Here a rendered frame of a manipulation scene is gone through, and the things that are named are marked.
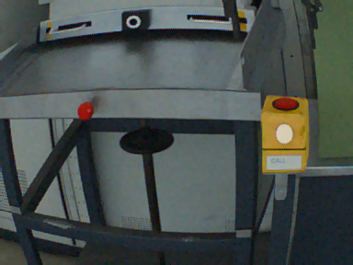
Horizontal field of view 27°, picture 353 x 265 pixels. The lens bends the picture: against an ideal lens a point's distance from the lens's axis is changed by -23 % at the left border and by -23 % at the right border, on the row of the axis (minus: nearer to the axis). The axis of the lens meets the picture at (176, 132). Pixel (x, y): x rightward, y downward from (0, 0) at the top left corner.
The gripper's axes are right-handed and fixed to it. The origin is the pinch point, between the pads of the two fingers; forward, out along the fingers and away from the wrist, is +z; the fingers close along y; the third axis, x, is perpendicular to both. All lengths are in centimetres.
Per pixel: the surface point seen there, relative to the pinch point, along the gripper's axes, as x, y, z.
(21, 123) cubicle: -85, 89, 52
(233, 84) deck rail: -21.0, 12.3, 16.9
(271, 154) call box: 3.8, 2.1, 18.4
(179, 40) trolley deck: -48, 27, 17
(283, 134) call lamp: 5.2, -0.2, 14.6
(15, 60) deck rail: -35, 65, 15
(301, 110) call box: 1.9, -3.4, 12.0
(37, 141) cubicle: -85, 83, 58
